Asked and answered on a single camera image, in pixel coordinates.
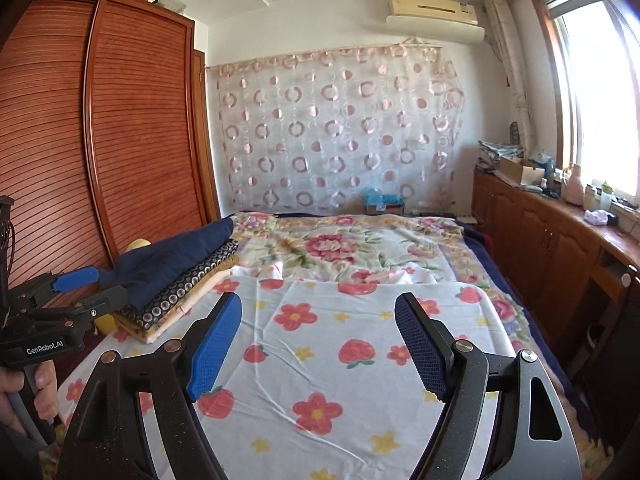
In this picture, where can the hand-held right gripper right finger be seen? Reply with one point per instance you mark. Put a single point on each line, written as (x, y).
(422, 345)

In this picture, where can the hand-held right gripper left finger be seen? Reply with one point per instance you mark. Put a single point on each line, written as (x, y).
(215, 345)

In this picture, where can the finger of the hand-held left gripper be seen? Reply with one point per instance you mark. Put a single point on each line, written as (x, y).
(75, 277)
(107, 297)

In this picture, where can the navy blue printed t-shirt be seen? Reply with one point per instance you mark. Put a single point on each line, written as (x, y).
(165, 260)

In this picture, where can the person's left hand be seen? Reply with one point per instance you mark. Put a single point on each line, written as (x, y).
(47, 390)

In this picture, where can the yellow plush toy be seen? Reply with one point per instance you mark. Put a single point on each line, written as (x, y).
(139, 245)

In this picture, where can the black circle pattern folded cloth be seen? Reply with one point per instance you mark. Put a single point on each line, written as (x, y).
(180, 287)

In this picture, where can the mustard knit folded cloth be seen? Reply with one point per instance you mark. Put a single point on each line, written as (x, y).
(225, 266)

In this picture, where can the floral blanket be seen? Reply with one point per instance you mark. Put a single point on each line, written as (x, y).
(325, 245)

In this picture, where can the wooden slatted wardrobe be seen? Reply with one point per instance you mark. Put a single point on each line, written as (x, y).
(55, 135)

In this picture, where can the blue tissue box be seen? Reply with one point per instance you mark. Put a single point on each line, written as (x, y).
(384, 199)

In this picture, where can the wooden cabinet counter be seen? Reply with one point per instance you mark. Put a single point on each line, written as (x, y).
(535, 235)

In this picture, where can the wooden door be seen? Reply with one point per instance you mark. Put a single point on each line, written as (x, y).
(205, 135)

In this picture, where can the black chair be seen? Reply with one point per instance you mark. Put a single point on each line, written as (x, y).
(620, 360)

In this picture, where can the cardboard box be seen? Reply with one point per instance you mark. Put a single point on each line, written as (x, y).
(520, 172)

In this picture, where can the stack of folded cloths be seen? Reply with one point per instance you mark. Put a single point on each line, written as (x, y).
(500, 150)

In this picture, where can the crumpled pale purple cloth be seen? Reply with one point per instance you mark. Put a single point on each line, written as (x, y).
(596, 217)

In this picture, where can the pink plastic jug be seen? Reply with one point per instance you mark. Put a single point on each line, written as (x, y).
(573, 187)

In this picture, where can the white jar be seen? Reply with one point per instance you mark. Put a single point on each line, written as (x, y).
(591, 197)

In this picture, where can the small black box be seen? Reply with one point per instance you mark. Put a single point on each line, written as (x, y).
(613, 219)

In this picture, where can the sheer circle pattern curtain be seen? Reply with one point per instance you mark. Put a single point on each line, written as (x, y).
(330, 130)

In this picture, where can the green cap bottle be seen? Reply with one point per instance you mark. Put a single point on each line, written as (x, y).
(605, 196)

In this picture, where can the white box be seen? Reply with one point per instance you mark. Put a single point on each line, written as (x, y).
(171, 3)

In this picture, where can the tied window curtain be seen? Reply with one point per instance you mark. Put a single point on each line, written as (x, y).
(510, 65)

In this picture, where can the window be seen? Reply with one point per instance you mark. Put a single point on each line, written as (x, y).
(600, 90)

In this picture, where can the beige air conditioner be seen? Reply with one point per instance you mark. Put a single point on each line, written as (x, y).
(432, 17)

